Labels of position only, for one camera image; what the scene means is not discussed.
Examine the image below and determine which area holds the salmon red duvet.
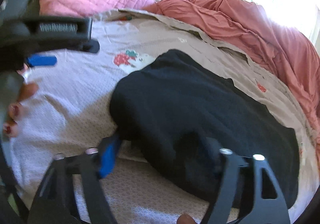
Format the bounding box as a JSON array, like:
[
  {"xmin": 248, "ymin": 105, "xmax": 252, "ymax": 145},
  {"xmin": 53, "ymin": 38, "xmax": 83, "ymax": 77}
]
[{"xmin": 143, "ymin": 0, "xmax": 320, "ymax": 154}]

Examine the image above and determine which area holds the left hand with red nails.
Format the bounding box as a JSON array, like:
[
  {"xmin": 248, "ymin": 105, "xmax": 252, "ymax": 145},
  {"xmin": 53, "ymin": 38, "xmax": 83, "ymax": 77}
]
[{"xmin": 2, "ymin": 62, "xmax": 40, "ymax": 139}]

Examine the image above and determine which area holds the beige strawberry print bed sheet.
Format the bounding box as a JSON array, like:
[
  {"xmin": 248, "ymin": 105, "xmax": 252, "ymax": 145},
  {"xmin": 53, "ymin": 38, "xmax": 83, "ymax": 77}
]
[{"xmin": 11, "ymin": 10, "xmax": 319, "ymax": 221}]

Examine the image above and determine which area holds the right hand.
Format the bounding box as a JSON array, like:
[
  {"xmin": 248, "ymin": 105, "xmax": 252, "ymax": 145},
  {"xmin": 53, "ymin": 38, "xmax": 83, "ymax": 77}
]
[{"xmin": 176, "ymin": 213, "xmax": 196, "ymax": 224}]

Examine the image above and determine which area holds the black garment with orange cuffs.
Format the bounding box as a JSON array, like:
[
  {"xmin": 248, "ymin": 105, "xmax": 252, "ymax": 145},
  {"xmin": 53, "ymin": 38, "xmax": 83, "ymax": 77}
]
[{"xmin": 110, "ymin": 49, "xmax": 299, "ymax": 207}]

